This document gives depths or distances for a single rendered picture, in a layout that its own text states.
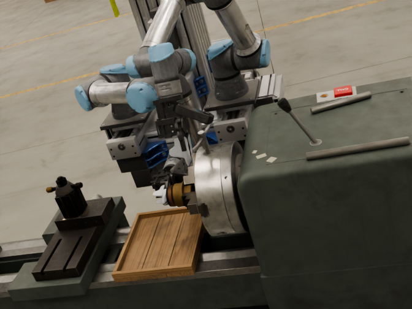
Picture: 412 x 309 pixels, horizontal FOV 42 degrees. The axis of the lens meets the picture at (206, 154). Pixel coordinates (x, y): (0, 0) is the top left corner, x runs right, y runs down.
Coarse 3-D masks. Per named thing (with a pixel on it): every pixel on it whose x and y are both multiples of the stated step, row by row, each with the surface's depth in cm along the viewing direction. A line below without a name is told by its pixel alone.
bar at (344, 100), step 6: (354, 96) 177; (360, 96) 177; (366, 96) 177; (330, 102) 178; (336, 102) 178; (342, 102) 177; (348, 102) 178; (312, 108) 178; (318, 108) 178; (324, 108) 178; (330, 108) 178
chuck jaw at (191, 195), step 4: (188, 192) 187; (192, 192) 186; (184, 196) 185; (188, 196) 183; (192, 196) 183; (184, 200) 185; (188, 200) 182; (192, 200) 179; (196, 200) 178; (184, 204) 186; (188, 204) 177; (192, 204) 177; (196, 204) 176; (204, 204) 174; (188, 208) 178; (192, 208) 177; (196, 208) 177; (200, 208) 175; (204, 208) 175; (192, 212) 178; (196, 212) 177; (200, 212) 175; (204, 212) 175; (208, 212) 175
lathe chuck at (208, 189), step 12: (216, 144) 185; (204, 156) 178; (216, 156) 177; (204, 168) 175; (216, 168) 174; (204, 180) 174; (216, 180) 172; (204, 192) 173; (216, 192) 172; (216, 204) 173; (204, 216) 176; (216, 216) 174; (228, 216) 174; (216, 228) 178; (228, 228) 178
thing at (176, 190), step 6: (168, 186) 192; (174, 186) 189; (180, 186) 188; (186, 186) 189; (192, 186) 192; (168, 192) 189; (174, 192) 188; (180, 192) 187; (186, 192) 188; (168, 198) 189; (174, 198) 188; (180, 198) 187; (174, 204) 190; (180, 204) 189
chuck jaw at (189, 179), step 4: (188, 168) 190; (192, 168) 190; (188, 172) 190; (192, 172) 190; (184, 176) 190; (188, 176) 190; (192, 176) 189; (184, 180) 190; (188, 180) 190; (192, 180) 189; (184, 184) 190; (188, 184) 190; (192, 184) 191
